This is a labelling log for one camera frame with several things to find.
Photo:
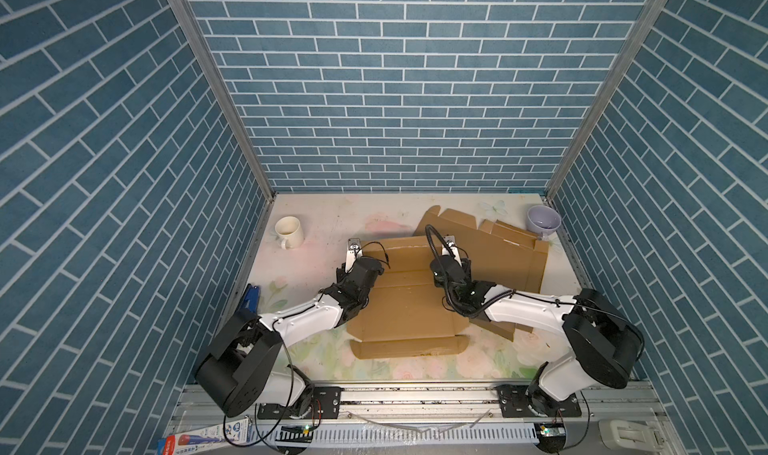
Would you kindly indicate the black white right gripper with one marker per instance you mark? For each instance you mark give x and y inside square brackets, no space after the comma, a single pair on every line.
[466,267]

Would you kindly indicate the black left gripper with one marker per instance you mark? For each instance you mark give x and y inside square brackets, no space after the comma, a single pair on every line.
[341,276]

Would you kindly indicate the brown cardboard box top sheet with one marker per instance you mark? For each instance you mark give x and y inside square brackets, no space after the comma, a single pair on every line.
[405,316]

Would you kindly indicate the brown cardboard box sheet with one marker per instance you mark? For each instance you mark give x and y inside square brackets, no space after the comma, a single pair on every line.
[498,252]
[405,316]

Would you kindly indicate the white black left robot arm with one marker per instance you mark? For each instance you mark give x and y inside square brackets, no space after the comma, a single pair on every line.
[238,369]

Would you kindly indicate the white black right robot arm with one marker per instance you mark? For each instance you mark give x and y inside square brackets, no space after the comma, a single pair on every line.
[603,345]

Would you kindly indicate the brown cardboard box lower sheet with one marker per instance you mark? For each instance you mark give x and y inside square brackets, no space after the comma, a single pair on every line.
[498,252]

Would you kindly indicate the white ceramic mug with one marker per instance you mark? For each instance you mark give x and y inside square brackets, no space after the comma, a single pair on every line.
[290,232]

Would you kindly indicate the lavender ceramic mug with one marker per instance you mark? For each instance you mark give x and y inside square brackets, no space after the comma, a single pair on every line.
[543,221]

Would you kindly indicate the white red blue carton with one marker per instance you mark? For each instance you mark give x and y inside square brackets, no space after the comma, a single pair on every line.
[236,432]

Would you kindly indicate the white plastic device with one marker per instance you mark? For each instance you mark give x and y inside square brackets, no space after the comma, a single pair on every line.
[621,434]

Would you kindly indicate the blue object at left wall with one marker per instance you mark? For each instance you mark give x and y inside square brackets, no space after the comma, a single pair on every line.
[250,299]

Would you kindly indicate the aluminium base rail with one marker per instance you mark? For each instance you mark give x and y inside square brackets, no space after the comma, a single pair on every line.
[435,402]

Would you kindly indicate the white slotted cable duct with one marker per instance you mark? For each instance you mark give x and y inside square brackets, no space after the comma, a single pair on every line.
[366,435]

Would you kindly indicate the aluminium right corner post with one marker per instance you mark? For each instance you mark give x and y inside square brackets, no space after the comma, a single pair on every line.
[636,36]

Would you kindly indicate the aluminium corner post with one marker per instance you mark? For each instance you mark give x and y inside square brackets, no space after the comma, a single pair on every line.
[186,19]
[636,36]

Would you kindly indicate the aluminium left corner post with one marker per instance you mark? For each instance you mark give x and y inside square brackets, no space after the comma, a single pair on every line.
[186,19]

